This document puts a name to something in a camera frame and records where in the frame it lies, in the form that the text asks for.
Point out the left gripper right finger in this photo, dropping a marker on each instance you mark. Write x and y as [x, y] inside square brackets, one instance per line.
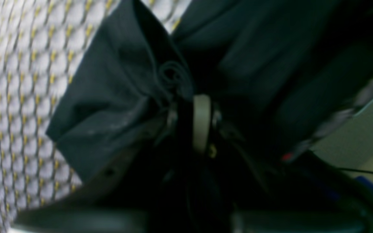
[247, 194]

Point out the fan-patterned tablecloth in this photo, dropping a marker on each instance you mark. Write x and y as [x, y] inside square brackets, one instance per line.
[42, 42]

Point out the dark navy T-shirt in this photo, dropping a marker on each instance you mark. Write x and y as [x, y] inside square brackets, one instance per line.
[285, 72]

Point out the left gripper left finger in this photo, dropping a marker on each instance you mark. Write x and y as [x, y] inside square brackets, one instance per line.
[132, 194]

